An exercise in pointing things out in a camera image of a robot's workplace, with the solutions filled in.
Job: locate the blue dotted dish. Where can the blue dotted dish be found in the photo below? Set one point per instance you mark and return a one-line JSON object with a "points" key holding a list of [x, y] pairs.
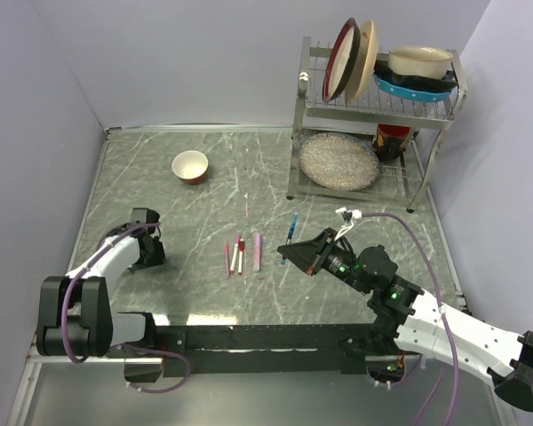
{"points": [[410, 94]]}

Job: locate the blue pen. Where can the blue pen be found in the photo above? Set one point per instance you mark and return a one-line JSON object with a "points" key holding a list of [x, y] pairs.
{"points": [[290, 233]]}

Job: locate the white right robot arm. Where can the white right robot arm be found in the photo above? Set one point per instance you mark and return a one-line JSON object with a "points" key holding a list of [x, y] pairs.
{"points": [[410, 318]]}

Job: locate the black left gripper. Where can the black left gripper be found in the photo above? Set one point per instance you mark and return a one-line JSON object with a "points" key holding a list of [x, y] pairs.
{"points": [[158, 259]]}

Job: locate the thin white red pen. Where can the thin white red pen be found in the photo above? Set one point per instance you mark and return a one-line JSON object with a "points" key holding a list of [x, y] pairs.
{"points": [[235, 254]]}

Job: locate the cream red bowl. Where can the cream red bowl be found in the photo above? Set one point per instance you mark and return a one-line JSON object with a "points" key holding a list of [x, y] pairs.
{"points": [[190, 167]]}

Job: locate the thick white red marker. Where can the thick white red marker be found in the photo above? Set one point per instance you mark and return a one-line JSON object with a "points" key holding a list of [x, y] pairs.
{"points": [[241, 246]]}

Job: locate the black dish on rack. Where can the black dish on rack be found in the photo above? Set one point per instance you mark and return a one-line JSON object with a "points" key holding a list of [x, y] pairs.
{"points": [[414, 82]]}

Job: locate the cream plate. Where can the cream plate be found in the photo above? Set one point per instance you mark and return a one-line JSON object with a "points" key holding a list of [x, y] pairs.
{"points": [[364, 64]]}

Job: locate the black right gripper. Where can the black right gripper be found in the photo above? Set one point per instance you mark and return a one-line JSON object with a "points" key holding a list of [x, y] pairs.
{"points": [[308, 255]]}

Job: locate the speckled grey plate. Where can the speckled grey plate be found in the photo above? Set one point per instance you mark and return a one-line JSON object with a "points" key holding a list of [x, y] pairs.
{"points": [[339, 161]]}

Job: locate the black base bar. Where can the black base bar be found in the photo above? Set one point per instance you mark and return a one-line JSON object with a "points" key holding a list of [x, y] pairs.
{"points": [[267, 348]]}

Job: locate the red black cup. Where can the red black cup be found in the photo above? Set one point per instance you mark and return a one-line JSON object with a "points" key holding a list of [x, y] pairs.
{"points": [[389, 141]]}

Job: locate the steel dish rack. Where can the steel dish rack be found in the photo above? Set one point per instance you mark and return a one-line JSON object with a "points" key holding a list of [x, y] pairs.
{"points": [[403, 182]]}

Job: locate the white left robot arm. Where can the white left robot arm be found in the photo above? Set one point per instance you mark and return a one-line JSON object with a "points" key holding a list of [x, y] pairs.
{"points": [[74, 314]]}

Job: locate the cream bowl on rack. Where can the cream bowl on rack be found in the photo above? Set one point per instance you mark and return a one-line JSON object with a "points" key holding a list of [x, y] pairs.
{"points": [[419, 61]]}

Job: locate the red rimmed plate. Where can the red rimmed plate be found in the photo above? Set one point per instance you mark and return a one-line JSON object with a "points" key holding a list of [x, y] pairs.
{"points": [[342, 61]]}

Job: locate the pink highlighter pen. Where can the pink highlighter pen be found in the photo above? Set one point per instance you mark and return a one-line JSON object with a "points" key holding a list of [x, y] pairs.
{"points": [[257, 250]]}

